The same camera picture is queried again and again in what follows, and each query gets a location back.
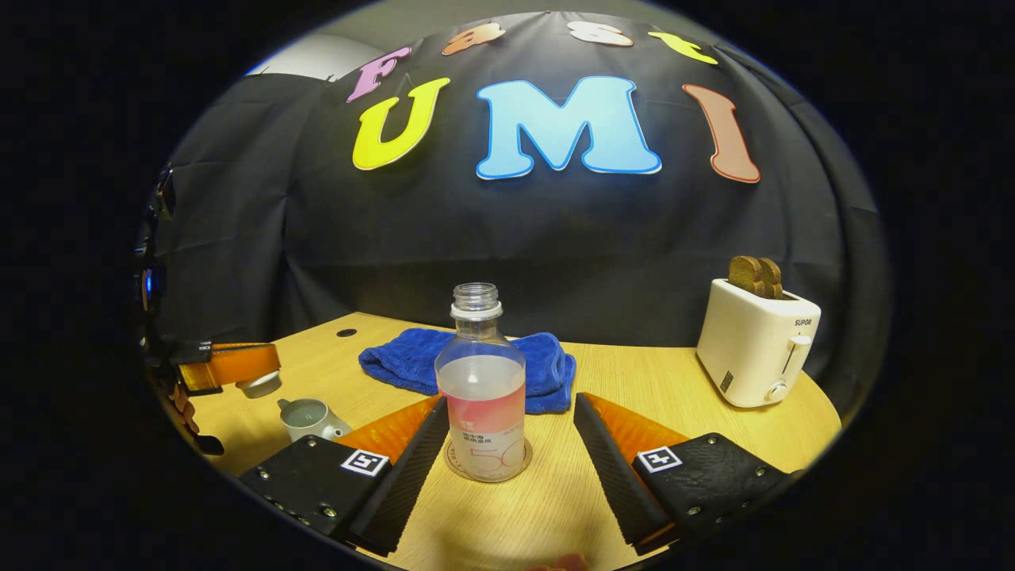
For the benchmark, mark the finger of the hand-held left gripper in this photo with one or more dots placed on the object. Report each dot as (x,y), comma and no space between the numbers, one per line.
(230,363)

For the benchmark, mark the clear plastic water bottle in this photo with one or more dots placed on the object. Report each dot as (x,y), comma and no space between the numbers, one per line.
(480,396)

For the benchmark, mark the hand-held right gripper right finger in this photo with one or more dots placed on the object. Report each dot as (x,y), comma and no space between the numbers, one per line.
(614,476)

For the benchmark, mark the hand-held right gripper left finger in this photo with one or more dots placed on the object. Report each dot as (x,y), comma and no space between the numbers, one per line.
(408,476)

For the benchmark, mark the black backdrop cloth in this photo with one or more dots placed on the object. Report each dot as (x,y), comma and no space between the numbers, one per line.
(515,238)

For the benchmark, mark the white toaster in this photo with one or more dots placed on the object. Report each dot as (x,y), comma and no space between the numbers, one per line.
(749,349)

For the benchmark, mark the round wooden coaster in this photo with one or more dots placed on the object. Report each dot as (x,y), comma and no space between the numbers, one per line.
(526,456)

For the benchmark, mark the blue towel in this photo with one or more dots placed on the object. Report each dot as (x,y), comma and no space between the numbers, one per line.
(396,361)

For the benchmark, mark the white ceramic teacup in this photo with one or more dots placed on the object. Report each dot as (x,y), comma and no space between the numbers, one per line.
(309,419)

